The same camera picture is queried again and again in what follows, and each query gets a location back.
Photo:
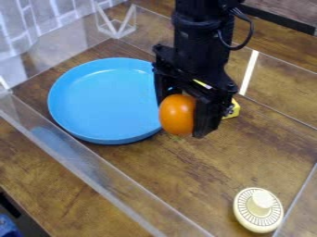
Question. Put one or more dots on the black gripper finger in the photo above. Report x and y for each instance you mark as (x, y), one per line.
(167, 86)
(212, 108)

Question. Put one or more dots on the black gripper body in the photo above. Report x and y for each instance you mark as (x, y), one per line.
(200, 54)

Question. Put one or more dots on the orange ball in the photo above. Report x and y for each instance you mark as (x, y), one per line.
(176, 114)

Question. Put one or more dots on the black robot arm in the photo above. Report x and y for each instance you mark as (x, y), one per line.
(200, 8)

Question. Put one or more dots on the blue round tray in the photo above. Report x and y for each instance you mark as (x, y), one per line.
(104, 101)

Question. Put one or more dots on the yellow butter box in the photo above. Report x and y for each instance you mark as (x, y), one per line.
(235, 108)

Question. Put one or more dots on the cream round lid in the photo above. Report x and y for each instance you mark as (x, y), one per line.
(258, 210)

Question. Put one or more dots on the blue object at corner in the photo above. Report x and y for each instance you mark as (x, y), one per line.
(9, 229)

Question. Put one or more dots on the clear acrylic enclosure wall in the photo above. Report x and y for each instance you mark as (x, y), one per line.
(168, 186)

